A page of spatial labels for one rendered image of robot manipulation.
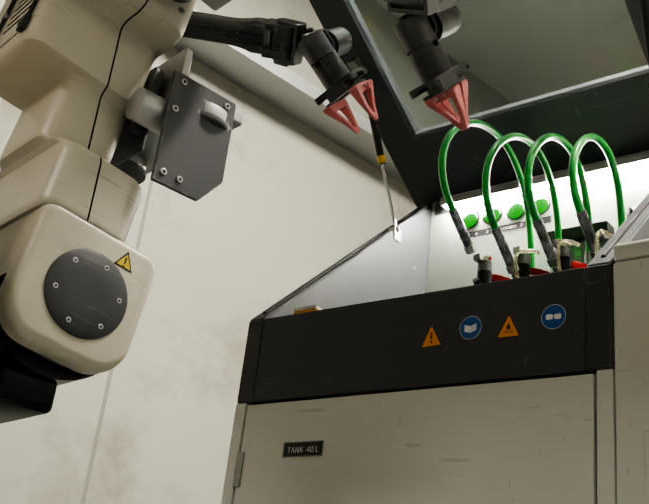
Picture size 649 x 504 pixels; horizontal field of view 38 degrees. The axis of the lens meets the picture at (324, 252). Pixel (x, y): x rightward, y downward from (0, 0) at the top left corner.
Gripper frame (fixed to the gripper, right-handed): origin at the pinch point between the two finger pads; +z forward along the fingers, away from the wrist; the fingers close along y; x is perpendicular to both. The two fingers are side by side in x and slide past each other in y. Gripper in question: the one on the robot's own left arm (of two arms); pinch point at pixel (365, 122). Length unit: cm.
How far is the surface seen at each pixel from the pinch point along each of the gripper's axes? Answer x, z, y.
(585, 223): 6.9, 36.5, -29.1
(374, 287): -9.3, 29.4, 26.2
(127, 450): -32, 37, 160
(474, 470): 49, 54, -12
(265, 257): -122, 9, 142
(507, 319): 34, 40, -22
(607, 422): 46, 56, -33
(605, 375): 41, 51, -34
